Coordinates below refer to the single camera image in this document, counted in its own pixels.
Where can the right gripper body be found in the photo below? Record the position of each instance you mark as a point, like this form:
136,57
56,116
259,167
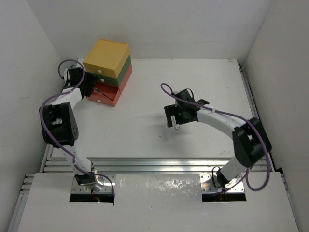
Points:
180,116

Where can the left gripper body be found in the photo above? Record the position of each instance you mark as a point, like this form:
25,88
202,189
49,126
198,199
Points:
90,84

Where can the silver wrench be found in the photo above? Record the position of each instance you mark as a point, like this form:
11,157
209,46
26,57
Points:
175,125
101,93

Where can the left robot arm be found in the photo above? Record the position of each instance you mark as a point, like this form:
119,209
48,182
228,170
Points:
59,126

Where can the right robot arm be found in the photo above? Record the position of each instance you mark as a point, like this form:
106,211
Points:
250,140

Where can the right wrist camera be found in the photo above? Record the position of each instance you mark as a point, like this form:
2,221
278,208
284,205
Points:
177,94

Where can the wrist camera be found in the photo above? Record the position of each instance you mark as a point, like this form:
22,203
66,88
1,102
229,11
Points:
66,75
177,94

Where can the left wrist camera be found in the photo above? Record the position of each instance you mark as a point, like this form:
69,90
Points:
66,75

